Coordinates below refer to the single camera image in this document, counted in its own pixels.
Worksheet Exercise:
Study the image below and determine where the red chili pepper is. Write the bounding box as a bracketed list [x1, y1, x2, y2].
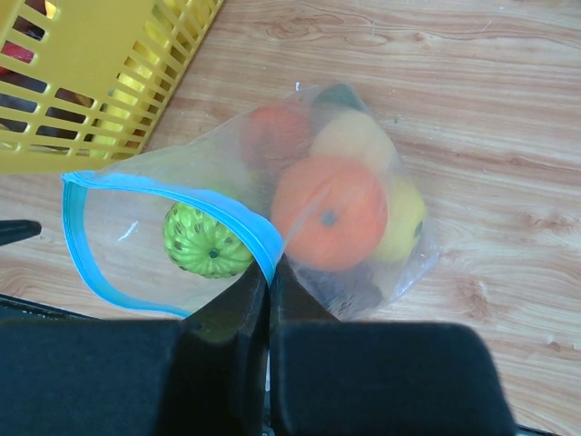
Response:
[0, 42, 34, 75]

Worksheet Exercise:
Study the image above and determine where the yellow peach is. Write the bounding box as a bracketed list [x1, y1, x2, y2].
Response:
[310, 110, 397, 173]

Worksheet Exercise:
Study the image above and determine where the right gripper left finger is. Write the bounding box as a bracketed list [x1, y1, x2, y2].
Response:
[1, 266, 268, 435]

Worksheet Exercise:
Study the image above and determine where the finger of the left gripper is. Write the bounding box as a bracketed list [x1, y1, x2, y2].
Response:
[0, 220, 41, 246]

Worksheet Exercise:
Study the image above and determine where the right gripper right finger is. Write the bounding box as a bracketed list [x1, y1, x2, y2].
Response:
[270, 260, 517, 435]

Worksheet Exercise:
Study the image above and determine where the green custard apple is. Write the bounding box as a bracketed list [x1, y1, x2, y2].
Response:
[162, 203, 254, 279]

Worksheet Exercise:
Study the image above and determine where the yellow plastic basket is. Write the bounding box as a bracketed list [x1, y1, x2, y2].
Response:
[1, 1, 221, 174]

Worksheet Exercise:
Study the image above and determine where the clear zip top bag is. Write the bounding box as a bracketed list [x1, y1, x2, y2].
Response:
[63, 84, 439, 320]

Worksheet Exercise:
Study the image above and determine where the red orange fruit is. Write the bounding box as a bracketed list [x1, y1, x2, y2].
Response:
[240, 104, 312, 172]

